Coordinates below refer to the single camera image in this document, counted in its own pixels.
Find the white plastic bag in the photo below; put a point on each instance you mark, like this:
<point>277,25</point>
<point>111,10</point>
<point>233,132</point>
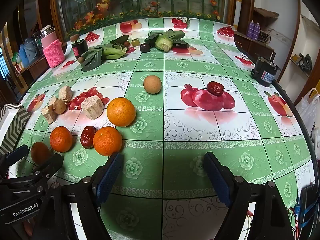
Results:
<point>308,110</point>

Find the pale ginger piece on table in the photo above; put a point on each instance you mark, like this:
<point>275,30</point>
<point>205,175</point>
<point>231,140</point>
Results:
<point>65,93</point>

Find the purple bottle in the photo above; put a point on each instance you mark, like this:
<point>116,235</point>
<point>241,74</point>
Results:
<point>250,28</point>
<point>256,30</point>

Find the dark eggplant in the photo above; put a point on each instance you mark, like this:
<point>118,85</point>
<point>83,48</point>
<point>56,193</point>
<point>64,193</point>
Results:
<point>181,45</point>

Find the dark jar with red label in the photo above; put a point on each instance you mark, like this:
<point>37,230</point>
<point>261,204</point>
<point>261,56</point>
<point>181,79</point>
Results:
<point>79,47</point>

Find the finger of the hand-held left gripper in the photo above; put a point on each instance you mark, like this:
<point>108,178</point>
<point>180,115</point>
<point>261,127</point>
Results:
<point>16,154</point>
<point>51,163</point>

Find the fruit-printed green tablecloth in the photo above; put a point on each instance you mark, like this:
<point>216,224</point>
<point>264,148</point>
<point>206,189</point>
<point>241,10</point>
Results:
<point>190,135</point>

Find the white tray with zigzag rim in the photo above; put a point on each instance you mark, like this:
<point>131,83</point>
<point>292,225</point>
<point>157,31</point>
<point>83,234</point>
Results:
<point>10,127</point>

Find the wooden side cabinet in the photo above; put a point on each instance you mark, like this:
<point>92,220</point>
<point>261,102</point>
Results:
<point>252,45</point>

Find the grey-blue water jug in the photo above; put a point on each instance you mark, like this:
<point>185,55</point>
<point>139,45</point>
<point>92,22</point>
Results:
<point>32,48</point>

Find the small green fruit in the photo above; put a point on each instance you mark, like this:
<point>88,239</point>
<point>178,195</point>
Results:
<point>135,42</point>

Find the pale green bok choy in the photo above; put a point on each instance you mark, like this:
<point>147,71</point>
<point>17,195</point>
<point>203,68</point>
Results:
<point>163,42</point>

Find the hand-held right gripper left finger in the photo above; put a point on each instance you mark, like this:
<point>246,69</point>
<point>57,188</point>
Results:
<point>110,177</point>

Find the brown longan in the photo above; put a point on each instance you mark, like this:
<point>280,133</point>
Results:
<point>59,106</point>

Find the large orange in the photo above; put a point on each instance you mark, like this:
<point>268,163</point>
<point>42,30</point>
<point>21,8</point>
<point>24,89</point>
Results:
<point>121,111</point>

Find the tan round fruit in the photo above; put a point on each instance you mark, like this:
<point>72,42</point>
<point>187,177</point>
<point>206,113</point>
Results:
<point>152,84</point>

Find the small brown fruit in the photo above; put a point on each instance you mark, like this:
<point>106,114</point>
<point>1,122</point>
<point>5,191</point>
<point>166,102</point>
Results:
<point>80,60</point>

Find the red jujube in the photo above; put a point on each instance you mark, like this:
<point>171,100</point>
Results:
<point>215,88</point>
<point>88,137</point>

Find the blue plastic bottle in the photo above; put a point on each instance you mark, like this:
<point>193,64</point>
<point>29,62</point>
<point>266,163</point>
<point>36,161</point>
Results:
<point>23,55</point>

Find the green packet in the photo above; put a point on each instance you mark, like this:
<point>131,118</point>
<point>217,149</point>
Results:
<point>15,58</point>

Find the small red-brown fruit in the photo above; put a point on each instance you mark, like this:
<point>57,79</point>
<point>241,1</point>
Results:
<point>127,43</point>

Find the low wooden cabinet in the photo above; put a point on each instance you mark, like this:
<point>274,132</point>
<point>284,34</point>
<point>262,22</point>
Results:
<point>30,71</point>

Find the black electric motor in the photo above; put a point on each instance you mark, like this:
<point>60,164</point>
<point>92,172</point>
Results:
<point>265,71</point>

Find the artificial flower border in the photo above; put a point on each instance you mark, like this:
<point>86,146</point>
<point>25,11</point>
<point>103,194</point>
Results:
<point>150,15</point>

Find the dark purple plum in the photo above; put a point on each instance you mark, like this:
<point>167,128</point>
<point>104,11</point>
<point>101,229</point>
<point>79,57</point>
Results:
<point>144,48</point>

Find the tools on shelf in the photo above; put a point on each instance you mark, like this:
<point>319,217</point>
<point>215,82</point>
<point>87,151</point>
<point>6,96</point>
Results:
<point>303,62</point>

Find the pink knit-covered jar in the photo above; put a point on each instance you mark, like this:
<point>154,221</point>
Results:
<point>52,52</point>

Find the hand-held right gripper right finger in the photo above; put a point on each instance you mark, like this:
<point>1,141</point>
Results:
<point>217,177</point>

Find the small dark mandarin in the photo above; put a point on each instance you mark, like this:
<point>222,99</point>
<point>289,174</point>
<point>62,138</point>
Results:
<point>38,151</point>

